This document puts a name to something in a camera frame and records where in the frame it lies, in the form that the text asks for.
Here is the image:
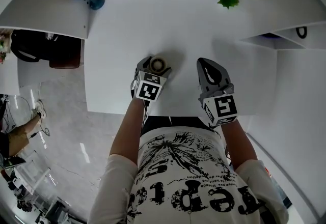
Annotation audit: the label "small white fan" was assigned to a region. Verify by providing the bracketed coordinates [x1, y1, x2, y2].
[149, 56, 171, 74]

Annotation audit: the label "person's right forearm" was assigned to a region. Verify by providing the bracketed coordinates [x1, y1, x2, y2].
[219, 118, 258, 171]

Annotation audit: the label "white shelf panel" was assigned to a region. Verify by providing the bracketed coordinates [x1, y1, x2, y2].
[0, 0, 95, 40]

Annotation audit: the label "white printed t-shirt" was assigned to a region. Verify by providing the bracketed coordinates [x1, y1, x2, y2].
[87, 128, 290, 224]

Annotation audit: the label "person's left forearm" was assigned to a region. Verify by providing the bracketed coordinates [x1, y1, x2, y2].
[109, 96, 151, 165]

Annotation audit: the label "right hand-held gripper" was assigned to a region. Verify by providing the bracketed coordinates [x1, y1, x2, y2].
[197, 58, 239, 127]

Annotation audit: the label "black shorts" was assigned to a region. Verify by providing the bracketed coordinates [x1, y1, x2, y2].
[141, 115, 215, 136]

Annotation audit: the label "black floor cable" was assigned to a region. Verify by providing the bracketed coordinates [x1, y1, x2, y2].
[28, 125, 51, 139]

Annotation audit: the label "pink flowers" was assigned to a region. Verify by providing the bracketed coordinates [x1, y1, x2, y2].
[0, 35, 7, 65]

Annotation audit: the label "black ring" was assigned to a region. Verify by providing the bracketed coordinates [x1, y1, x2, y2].
[295, 26, 308, 40]

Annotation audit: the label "brown chair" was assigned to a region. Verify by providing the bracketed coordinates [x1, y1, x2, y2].
[49, 36, 85, 69]

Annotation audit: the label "white shelf unit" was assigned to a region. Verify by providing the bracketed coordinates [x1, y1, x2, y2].
[237, 0, 326, 52]

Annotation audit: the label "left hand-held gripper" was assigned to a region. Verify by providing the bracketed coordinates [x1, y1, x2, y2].
[130, 56, 173, 103]

